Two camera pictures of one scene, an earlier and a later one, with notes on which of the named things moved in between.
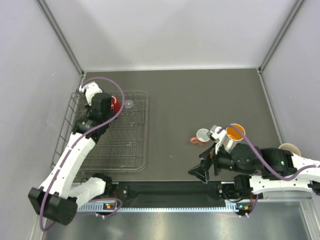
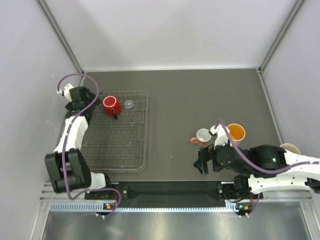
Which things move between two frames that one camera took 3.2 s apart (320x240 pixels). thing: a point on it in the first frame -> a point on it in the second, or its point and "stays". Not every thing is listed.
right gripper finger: [200, 171] -> [202, 167]
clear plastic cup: [128, 103] stays
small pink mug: [202, 137] stays
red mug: [116, 104] stays
